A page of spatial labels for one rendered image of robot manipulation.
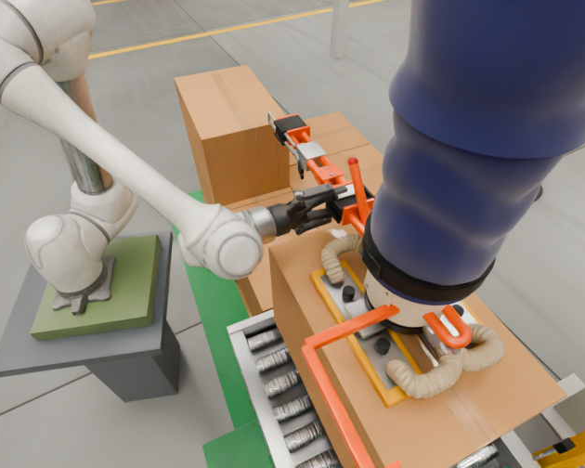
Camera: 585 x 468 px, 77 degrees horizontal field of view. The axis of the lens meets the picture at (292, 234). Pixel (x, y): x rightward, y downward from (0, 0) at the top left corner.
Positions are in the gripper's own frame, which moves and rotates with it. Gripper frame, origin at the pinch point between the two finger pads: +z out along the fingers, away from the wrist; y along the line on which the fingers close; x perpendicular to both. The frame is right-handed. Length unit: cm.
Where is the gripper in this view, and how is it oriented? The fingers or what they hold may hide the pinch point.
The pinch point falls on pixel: (345, 198)
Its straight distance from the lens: 92.9
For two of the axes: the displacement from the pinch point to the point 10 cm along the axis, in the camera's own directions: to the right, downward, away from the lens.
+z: 9.1, -3.1, 2.6
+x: 4.1, 6.8, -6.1
